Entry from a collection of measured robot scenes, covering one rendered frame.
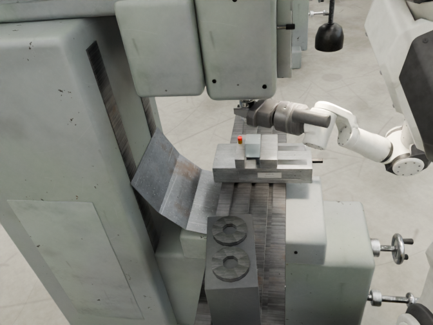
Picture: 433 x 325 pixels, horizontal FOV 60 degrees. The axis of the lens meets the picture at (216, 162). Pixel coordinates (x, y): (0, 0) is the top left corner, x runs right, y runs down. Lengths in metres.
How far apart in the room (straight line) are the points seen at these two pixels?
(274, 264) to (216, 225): 0.25
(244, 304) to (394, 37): 0.63
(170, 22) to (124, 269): 0.90
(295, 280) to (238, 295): 0.61
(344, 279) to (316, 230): 0.23
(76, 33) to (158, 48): 0.19
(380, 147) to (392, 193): 1.62
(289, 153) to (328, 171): 1.46
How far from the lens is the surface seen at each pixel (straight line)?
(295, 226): 1.34
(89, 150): 1.09
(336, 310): 1.65
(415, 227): 2.57
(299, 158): 1.37
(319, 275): 1.46
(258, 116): 1.09
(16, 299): 2.57
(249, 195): 1.33
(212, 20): 0.95
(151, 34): 0.97
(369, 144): 1.11
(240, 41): 0.96
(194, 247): 1.37
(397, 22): 0.66
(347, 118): 1.08
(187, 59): 0.97
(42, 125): 1.10
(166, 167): 1.40
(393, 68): 0.67
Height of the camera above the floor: 1.83
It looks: 39 degrees down
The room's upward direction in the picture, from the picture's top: 8 degrees counter-clockwise
